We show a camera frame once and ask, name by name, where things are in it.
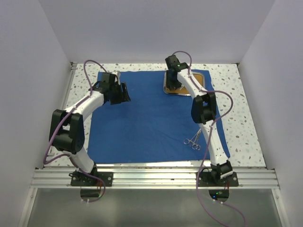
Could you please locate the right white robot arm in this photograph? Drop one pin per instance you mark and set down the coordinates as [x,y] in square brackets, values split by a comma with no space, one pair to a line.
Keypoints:
[203,113]

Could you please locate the aluminium mounting rail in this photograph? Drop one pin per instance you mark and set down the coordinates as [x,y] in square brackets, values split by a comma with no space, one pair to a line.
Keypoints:
[156,177]

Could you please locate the blue surgical drape cloth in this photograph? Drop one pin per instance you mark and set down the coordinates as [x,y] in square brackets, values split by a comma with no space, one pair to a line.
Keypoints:
[149,128]

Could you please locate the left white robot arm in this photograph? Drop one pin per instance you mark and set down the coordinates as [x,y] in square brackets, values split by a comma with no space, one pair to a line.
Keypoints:
[67,126]

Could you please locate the steel tray with orange mat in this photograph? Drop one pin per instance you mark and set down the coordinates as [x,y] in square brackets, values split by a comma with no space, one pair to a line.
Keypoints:
[181,90]

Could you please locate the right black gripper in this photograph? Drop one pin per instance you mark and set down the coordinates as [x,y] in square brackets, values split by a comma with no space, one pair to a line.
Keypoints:
[169,84]

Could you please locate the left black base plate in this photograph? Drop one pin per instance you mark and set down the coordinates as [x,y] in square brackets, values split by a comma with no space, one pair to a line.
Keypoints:
[95,178]

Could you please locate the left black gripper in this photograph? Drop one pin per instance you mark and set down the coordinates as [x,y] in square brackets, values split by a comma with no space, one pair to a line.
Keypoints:
[123,96]

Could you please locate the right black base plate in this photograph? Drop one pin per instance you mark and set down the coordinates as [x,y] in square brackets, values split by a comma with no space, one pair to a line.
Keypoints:
[220,175]

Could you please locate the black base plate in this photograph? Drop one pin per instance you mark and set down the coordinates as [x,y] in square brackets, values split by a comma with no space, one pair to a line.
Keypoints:
[95,178]
[220,175]

